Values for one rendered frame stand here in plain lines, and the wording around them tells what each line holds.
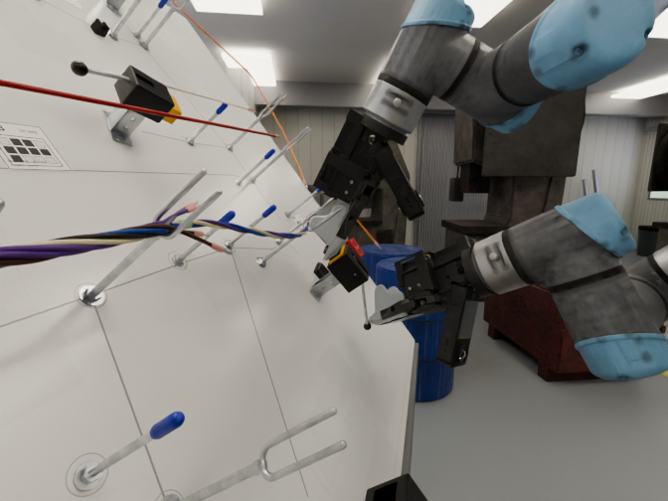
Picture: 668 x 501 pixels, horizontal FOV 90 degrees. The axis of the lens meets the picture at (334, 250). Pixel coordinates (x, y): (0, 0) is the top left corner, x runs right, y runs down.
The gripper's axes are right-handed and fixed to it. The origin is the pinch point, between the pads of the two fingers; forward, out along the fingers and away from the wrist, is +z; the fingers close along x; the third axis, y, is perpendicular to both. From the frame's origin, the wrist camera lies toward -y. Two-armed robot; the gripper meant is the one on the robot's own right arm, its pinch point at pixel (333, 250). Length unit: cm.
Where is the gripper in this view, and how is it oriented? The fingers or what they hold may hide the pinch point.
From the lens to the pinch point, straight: 53.5
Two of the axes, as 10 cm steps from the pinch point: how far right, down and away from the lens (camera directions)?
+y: -8.9, -4.6, -0.6
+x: -1.3, 3.6, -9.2
